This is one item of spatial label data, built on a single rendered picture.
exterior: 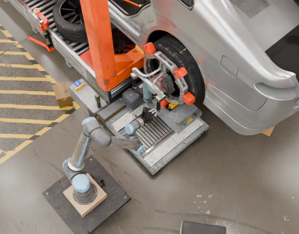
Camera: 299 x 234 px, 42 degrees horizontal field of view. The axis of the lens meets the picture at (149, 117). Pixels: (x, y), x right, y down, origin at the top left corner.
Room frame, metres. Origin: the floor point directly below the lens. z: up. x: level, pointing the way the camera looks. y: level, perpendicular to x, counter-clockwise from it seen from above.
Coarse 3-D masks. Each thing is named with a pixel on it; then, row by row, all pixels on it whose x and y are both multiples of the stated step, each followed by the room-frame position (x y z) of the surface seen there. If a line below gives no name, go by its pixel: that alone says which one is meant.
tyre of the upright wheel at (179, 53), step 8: (160, 40) 2.43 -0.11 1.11; (168, 40) 2.39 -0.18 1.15; (176, 40) 2.38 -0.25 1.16; (160, 48) 2.32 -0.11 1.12; (168, 48) 2.28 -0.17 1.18; (176, 48) 2.27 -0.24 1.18; (184, 48) 2.28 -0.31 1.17; (176, 56) 2.19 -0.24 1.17; (184, 56) 2.20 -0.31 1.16; (192, 56) 2.21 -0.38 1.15; (184, 64) 2.13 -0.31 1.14; (192, 64) 2.14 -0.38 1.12; (192, 72) 2.08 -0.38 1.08; (200, 72) 2.11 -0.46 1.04; (192, 80) 2.03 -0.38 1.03; (200, 80) 2.07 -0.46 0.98; (192, 88) 2.01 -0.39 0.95; (200, 88) 2.04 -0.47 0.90; (176, 96) 2.14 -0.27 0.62
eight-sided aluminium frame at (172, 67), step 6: (156, 54) 2.26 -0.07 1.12; (162, 54) 2.26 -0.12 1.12; (144, 60) 2.37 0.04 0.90; (150, 60) 2.38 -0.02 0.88; (162, 60) 2.19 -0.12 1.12; (168, 60) 2.19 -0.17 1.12; (144, 66) 2.37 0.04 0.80; (150, 66) 2.38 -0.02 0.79; (168, 66) 2.12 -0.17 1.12; (174, 66) 2.12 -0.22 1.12; (150, 72) 2.37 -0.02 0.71; (150, 78) 2.30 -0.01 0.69; (180, 78) 2.06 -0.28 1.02; (180, 84) 2.01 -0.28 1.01; (186, 84) 2.02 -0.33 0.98; (162, 90) 2.23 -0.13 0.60; (180, 90) 1.99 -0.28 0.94; (186, 90) 2.00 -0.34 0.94; (168, 96) 2.16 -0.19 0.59; (180, 96) 1.99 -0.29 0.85; (174, 102) 2.04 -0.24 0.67; (180, 102) 1.98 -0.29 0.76
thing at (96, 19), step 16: (80, 0) 2.36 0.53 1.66; (96, 0) 2.29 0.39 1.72; (96, 16) 2.28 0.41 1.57; (96, 32) 2.26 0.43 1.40; (96, 48) 2.28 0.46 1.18; (112, 48) 2.35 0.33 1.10; (96, 64) 2.32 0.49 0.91; (112, 64) 2.33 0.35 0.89; (96, 80) 2.37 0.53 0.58; (112, 80) 2.31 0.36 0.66
